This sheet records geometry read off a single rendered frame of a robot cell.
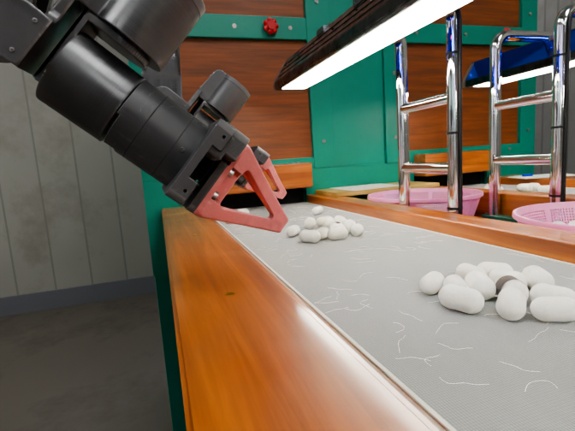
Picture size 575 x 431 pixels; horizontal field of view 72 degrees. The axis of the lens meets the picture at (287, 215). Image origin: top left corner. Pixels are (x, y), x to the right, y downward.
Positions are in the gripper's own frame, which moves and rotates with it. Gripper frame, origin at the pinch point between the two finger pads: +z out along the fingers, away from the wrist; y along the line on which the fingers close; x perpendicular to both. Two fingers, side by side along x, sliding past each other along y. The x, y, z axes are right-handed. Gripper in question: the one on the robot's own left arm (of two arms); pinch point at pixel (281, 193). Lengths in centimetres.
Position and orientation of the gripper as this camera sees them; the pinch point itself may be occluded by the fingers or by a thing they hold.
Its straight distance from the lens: 71.3
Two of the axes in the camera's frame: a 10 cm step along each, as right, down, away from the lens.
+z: 7.5, 5.7, 3.3
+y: -3.2, -1.2, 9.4
